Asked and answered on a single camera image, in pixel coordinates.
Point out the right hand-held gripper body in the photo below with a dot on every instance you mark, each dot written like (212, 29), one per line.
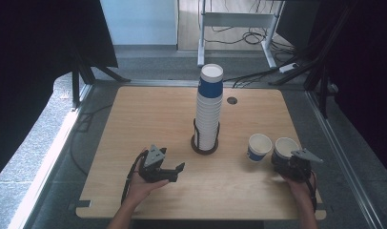
(295, 168)

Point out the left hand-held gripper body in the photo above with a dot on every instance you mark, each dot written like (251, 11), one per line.
(154, 165)

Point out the blue paper cup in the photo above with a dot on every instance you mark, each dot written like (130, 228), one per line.
(285, 147)
(258, 149)

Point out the stack of white paper cups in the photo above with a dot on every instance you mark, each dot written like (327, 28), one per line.
(209, 108)

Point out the person's right hand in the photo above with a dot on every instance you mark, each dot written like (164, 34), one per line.
(301, 191)

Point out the person's left hand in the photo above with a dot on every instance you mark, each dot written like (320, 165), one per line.
(140, 191)

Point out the black round table grommet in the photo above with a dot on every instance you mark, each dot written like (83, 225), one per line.
(232, 100)

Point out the black metal stand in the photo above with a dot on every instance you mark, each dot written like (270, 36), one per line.
(75, 86)
(323, 79)

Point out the white power strip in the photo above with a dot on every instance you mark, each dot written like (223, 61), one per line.
(289, 67)

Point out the black curtain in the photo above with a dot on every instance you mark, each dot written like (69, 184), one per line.
(32, 63)
(366, 79)

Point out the aluminium floor rail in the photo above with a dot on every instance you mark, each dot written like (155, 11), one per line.
(55, 159)
(347, 159)

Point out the white metal desk frame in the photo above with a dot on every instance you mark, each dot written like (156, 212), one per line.
(236, 19)

